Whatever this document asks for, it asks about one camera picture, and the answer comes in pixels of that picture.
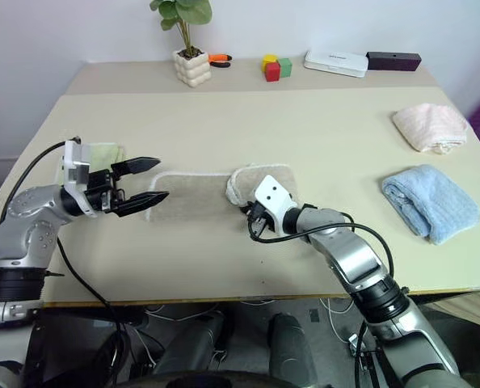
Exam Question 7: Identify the orange and black pliers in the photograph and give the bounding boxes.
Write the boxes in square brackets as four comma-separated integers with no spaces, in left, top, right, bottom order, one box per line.
[208,53,234,69]

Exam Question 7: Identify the dark purple long box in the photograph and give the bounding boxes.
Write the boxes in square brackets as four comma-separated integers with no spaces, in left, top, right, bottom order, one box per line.
[365,51,422,73]

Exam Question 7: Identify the blue folded towel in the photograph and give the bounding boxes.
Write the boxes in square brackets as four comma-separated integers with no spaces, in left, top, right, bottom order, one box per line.
[381,163,480,246]

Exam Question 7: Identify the white flat box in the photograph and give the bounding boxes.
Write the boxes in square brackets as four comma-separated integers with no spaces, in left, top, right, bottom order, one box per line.
[303,49,369,78]

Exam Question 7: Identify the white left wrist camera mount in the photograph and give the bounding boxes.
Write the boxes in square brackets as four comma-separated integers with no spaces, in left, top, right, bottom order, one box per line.
[61,139,99,219]

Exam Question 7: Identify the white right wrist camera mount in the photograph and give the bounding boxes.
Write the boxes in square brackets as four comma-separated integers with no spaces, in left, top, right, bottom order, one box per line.
[253,174,301,236]

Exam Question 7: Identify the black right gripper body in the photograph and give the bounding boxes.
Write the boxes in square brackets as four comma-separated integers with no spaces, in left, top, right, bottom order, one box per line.
[246,201,277,241]

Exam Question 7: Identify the light green towel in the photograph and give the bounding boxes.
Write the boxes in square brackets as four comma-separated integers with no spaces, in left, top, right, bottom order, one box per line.
[88,141,127,173]

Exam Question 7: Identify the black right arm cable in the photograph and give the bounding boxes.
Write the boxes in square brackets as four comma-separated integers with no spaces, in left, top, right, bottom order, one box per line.
[249,213,396,388]

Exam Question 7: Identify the white thin cable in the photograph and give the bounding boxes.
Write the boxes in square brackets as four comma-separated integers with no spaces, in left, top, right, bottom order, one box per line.
[318,297,364,343]

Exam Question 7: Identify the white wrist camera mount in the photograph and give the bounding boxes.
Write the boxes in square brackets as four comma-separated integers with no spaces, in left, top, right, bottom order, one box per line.
[253,174,301,236]
[61,139,99,219]

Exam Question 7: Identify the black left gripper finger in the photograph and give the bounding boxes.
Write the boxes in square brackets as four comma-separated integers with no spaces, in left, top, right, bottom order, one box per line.
[113,192,171,218]
[110,155,162,179]

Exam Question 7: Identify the beige towel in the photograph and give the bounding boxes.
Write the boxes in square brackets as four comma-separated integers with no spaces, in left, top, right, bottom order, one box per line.
[145,162,301,224]

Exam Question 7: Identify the pink folded towel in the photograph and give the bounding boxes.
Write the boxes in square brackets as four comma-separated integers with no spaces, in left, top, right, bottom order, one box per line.
[392,102,469,155]

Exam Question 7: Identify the dark rounded shape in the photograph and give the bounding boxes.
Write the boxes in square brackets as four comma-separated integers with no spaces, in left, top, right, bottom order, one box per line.
[154,310,225,383]
[267,312,318,383]

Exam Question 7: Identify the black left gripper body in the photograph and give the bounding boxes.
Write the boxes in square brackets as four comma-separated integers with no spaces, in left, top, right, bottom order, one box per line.
[83,168,124,214]

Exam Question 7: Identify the black flat plate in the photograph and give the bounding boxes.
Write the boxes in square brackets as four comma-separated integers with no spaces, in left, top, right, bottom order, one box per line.
[24,308,149,388]

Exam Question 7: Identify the green plant in white pot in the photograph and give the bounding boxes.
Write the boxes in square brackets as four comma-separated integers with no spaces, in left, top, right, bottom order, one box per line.
[149,0,213,89]

